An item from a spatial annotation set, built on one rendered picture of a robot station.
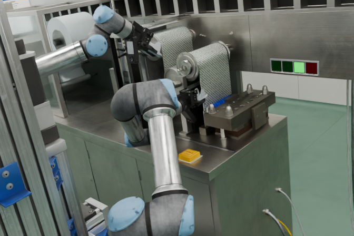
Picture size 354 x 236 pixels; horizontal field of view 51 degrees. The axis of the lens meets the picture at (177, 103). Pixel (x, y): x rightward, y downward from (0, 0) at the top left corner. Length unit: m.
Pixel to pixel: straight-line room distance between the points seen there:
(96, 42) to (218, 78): 0.77
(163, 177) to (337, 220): 1.79
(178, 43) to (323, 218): 1.55
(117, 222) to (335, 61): 1.16
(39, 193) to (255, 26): 1.29
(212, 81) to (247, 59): 0.25
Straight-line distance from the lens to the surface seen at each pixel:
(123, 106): 1.29
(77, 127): 2.32
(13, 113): 1.05
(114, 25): 1.51
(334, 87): 4.47
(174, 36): 2.01
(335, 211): 2.86
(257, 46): 1.95
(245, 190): 1.82
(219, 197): 1.66
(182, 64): 1.81
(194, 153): 1.66
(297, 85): 4.65
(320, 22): 1.77
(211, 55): 1.87
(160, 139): 1.21
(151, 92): 1.27
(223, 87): 1.95
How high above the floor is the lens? 1.68
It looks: 19 degrees down
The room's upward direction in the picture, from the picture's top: 9 degrees counter-clockwise
